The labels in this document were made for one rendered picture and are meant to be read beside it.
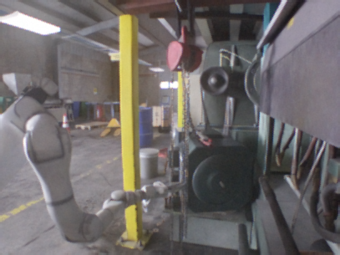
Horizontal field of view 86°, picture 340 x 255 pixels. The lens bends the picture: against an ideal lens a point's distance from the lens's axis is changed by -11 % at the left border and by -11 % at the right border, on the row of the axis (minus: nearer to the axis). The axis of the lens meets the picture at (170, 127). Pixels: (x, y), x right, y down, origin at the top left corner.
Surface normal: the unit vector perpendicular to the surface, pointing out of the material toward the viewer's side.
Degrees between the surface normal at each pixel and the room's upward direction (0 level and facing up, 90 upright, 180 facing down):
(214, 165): 85
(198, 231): 90
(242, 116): 90
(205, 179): 89
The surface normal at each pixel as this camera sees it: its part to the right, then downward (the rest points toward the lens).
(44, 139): 0.51, -0.27
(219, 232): -0.27, 0.14
